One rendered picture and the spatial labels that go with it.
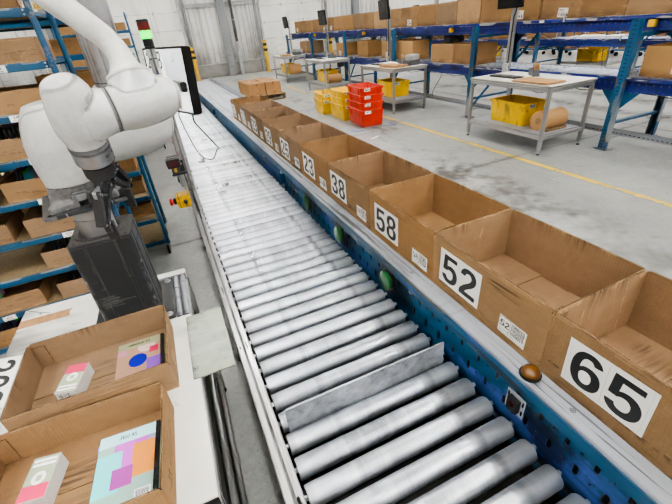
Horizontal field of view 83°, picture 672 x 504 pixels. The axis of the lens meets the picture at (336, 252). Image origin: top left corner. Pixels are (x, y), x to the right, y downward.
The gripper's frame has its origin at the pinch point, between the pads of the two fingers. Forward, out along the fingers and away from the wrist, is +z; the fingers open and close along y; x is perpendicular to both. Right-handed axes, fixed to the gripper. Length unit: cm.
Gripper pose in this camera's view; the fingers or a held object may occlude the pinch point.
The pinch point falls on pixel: (123, 218)
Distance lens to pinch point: 127.6
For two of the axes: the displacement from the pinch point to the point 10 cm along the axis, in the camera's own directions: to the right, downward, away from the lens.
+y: -0.2, -7.6, 6.5
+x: -10.0, -0.5, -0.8
